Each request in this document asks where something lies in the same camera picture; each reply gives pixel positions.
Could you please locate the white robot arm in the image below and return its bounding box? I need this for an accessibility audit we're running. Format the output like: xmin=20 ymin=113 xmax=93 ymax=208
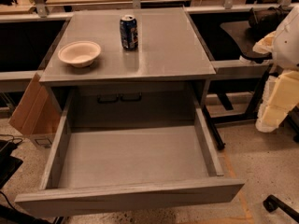
xmin=253 ymin=6 xmax=299 ymax=133

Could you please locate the blue soda can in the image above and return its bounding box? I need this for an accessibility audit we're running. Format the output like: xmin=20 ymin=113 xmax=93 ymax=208
xmin=120 ymin=15 xmax=138 ymax=50

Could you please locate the brown cardboard box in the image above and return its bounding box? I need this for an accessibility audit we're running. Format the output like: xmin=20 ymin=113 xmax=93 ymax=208
xmin=8 ymin=74 xmax=61 ymax=148

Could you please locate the black chair base wheel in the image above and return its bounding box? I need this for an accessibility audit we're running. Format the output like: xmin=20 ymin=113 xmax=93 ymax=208
xmin=263 ymin=195 xmax=299 ymax=223

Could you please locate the grey cabinet desk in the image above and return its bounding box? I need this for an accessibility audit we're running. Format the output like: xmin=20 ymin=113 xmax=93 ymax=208
xmin=41 ymin=8 xmax=215 ymax=129

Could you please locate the white paper bowl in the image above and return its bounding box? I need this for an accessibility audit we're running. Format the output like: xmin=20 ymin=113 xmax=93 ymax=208
xmin=58 ymin=41 xmax=101 ymax=68

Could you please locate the black side table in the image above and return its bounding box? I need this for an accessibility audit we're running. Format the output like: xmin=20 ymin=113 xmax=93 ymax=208
xmin=203 ymin=21 xmax=273 ymax=150

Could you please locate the grey top drawer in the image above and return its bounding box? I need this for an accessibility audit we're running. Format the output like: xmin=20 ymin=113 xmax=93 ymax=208
xmin=14 ymin=89 xmax=246 ymax=218

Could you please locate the dark bag on table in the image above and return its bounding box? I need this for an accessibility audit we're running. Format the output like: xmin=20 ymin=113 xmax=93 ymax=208
xmin=249 ymin=7 xmax=290 ymax=34

